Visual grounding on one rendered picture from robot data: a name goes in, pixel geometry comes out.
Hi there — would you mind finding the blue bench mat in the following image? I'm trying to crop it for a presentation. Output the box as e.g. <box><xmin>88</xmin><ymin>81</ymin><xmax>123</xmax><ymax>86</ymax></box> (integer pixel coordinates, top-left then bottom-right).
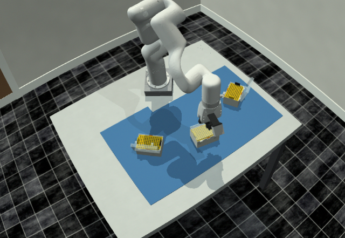
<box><xmin>100</xmin><ymin>85</ymin><xmax>283</xmax><ymax>205</ymax></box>

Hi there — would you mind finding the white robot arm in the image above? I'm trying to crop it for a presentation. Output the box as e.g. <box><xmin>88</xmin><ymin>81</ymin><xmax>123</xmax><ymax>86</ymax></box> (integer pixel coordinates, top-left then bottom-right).
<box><xmin>127</xmin><ymin>0</ymin><xmax>223</xmax><ymax>108</ymax></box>

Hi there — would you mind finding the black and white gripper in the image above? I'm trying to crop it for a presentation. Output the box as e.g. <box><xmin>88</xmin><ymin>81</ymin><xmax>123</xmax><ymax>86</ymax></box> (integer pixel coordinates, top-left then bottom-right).
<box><xmin>197</xmin><ymin>101</ymin><xmax>222</xmax><ymax>130</ymax></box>

